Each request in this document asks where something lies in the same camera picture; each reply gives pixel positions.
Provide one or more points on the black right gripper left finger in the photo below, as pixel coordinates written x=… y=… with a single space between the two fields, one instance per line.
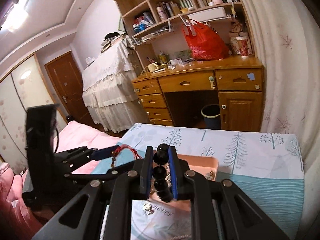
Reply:
x=92 y=206

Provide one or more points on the wooden bookshelf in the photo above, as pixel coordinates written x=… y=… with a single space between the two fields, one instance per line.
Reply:
x=154 y=26

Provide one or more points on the brown wooden door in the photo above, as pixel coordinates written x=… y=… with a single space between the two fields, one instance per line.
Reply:
x=67 y=81

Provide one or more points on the wooden desk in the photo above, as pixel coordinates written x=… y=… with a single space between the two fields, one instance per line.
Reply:
x=176 y=97

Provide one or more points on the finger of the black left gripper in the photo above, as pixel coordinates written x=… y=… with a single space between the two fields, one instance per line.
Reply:
x=88 y=170
x=84 y=154

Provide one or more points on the cream mug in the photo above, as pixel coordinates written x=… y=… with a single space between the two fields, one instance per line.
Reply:
x=153 y=67

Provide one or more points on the peach pink tray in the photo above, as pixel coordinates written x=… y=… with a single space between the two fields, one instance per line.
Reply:
x=207 y=166

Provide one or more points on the white curtain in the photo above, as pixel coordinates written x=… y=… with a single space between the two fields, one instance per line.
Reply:
x=286 y=41

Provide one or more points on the white lace covered furniture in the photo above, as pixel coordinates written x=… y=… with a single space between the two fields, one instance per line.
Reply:
x=108 y=92

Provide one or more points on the dark blue waste bin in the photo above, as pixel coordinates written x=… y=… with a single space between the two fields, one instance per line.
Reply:
x=211 y=115

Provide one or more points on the red plastic bag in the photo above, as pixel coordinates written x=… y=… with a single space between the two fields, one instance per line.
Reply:
x=204 y=43

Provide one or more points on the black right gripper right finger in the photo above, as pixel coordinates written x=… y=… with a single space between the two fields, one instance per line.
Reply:
x=219 y=210

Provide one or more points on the red patterned paper cup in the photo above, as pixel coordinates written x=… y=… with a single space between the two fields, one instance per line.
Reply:
x=243 y=46

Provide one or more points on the pink quilt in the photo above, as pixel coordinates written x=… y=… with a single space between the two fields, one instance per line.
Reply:
x=75 y=135

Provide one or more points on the person left hand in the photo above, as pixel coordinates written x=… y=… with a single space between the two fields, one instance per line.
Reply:
x=11 y=189

